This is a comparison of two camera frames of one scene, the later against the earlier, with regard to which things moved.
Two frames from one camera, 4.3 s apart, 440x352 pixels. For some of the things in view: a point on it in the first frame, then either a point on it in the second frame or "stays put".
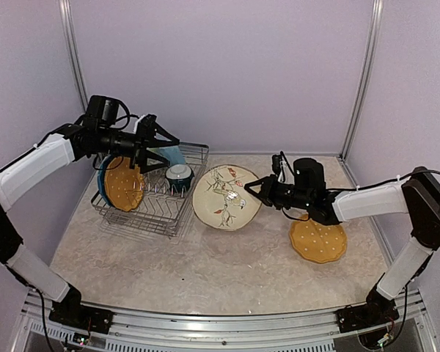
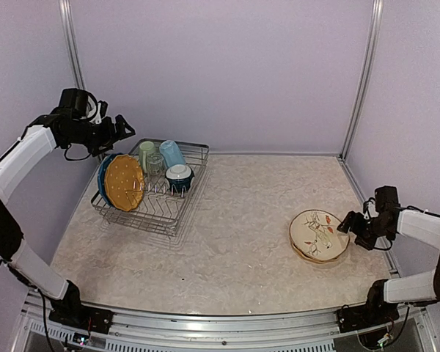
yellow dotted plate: (124, 185) stays put
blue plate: (101, 179) stays put
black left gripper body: (139, 142) -> (95, 137)
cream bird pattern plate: (221, 199) -> (315, 233)
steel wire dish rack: (166, 193) stays put
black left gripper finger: (163, 142) -> (120, 125)
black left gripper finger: (148, 153) -> (103, 149)
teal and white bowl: (180, 176) stays put
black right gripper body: (278, 196) -> (367, 233)
